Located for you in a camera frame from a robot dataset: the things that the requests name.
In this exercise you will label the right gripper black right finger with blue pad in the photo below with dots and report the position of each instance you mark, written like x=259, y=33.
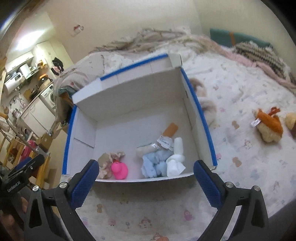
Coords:
x=220, y=196

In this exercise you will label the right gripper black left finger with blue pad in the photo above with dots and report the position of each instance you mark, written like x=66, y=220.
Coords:
x=71, y=195

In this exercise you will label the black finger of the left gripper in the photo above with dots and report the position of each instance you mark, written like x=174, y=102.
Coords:
x=27, y=166

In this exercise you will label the lace scrunchie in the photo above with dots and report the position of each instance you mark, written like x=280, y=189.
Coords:
x=105, y=161

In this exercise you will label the pink rubber duck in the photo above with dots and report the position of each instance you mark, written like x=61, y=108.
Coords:
x=119, y=170

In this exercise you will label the white socks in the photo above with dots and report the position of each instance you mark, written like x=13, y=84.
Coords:
x=175, y=162

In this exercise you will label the packaged lace item with label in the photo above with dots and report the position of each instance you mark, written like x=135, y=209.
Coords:
x=163, y=143

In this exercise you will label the orange soft tube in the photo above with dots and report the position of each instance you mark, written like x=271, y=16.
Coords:
x=170, y=130

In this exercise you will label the person's left hand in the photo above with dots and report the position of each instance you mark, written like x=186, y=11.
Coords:
x=14, y=231

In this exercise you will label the pink bag on floor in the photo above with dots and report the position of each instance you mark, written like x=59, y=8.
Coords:
x=27, y=150

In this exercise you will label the cardboard box on floor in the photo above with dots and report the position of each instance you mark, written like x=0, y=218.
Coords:
x=44, y=142

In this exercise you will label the white kitchen cabinet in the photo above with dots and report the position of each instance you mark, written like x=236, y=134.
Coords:
x=37, y=117

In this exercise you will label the white washing machine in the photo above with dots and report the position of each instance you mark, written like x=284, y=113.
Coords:
x=47, y=97

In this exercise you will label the cream fluffy toy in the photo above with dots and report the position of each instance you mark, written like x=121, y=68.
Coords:
x=143, y=150

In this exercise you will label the light blue fluffy scrunchie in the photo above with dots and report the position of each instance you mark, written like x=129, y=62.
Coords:
x=154, y=164

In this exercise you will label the white water heater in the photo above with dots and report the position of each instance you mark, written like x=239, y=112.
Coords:
x=13, y=83

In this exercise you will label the orange and beige plush toy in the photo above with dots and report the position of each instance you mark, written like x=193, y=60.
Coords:
x=268, y=124

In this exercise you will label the white box blue edges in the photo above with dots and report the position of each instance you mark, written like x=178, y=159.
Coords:
x=132, y=107

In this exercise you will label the beige fluffy scrunchie on bed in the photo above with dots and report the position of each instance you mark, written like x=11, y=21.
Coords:
x=208, y=106

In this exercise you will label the striped knitted throw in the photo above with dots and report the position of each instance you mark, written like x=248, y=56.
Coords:
x=265, y=55

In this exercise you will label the beige crumpled blanket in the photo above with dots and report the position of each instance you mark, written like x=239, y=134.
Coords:
x=151, y=39

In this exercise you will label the teal cushion orange stripe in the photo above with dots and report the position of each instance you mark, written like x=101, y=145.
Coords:
x=229, y=39

